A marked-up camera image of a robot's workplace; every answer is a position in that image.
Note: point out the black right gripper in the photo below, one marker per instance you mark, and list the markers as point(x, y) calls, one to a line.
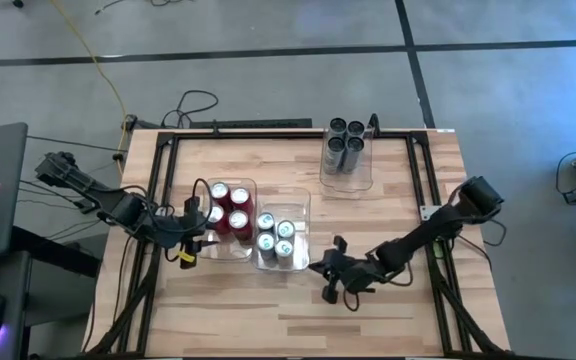
point(350, 275)

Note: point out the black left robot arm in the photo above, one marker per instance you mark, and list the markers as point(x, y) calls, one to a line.
point(75, 177)

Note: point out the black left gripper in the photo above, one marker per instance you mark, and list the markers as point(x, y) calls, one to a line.
point(178, 232)

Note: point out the black power adapter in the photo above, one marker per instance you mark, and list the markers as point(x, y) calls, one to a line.
point(85, 205)

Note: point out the white table sticker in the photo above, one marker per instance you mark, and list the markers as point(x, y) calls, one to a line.
point(445, 131)

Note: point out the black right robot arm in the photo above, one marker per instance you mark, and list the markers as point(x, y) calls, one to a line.
point(428, 230)

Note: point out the black power strip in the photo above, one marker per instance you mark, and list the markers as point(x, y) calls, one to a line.
point(268, 123)

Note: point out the black frame clamp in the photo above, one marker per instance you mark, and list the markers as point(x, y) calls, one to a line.
point(373, 124)

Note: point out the red Coke Zero can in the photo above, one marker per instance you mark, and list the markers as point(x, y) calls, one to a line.
point(216, 214)
point(239, 196)
point(219, 190)
point(238, 219)

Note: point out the black desk leg bar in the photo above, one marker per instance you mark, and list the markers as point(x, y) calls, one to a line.
point(58, 252)

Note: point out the black aluminium table frame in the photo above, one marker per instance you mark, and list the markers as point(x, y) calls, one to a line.
point(278, 135)

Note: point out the grey dark-top slim can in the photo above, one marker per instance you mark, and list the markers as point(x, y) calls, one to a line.
point(355, 129)
point(335, 145)
point(354, 145)
point(338, 125)

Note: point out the clear plastic narrow bin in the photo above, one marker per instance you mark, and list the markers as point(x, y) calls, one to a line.
point(345, 182)
point(228, 252)

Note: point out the black chair wheel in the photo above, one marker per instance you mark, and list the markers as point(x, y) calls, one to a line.
point(18, 3)

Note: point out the clear plastic wide bin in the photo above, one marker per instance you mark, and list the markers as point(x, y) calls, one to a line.
point(288, 200)

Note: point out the blue silver slim can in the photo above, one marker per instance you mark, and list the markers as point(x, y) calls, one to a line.
point(285, 229)
point(266, 241)
point(265, 220)
point(284, 247)

